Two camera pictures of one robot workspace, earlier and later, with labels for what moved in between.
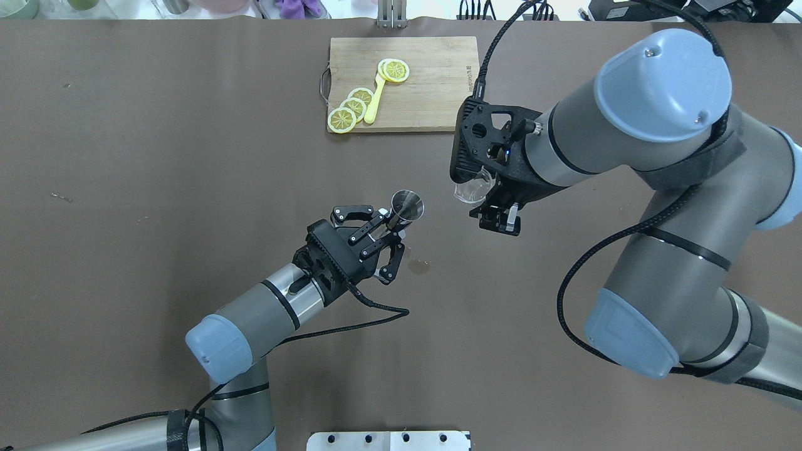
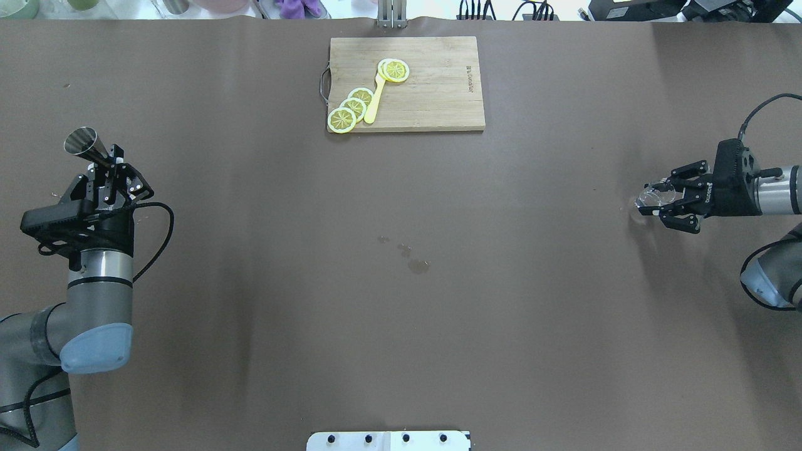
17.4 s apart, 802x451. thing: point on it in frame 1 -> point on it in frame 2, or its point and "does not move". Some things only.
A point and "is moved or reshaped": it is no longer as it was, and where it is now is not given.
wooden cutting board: (442, 74) does not move
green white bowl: (19, 9) does not move
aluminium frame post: (391, 14) does not move
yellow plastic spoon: (373, 106) does not move
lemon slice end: (341, 120) does not move
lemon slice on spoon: (395, 70) does not move
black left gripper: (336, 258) -> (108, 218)
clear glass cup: (474, 191) is moved or reshaped
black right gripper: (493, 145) -> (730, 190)
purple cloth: (295, 9) does not move
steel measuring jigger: (406, 205) -> (84, 141)
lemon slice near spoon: (364, 94) does not move
